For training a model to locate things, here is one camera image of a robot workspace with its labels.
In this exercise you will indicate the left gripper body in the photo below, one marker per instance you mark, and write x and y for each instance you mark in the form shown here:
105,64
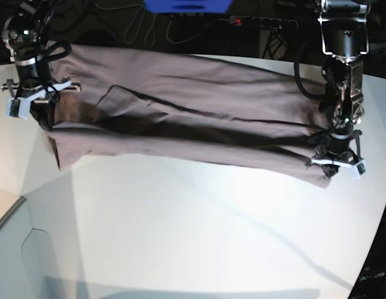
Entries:
335,149

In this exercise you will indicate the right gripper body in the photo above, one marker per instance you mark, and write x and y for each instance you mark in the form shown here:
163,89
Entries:
20,94

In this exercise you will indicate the mauve t-shirt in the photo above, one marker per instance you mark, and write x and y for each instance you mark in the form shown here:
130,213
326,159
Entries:
185,107

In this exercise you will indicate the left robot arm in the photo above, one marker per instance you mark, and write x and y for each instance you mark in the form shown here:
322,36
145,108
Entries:
343,26

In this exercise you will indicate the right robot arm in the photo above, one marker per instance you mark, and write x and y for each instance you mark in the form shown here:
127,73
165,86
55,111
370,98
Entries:
25,36

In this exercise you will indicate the blue box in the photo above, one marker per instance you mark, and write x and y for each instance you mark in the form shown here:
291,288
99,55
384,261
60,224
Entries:
187,6

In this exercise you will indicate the power strip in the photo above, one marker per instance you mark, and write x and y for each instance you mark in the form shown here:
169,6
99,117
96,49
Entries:
263,22

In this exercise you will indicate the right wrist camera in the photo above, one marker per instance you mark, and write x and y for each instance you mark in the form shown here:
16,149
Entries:
18,108

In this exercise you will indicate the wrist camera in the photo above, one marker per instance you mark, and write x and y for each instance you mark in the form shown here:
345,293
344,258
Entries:
359,169
18,108

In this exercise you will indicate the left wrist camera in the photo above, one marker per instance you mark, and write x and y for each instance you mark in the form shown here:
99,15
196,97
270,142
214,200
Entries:
359,169

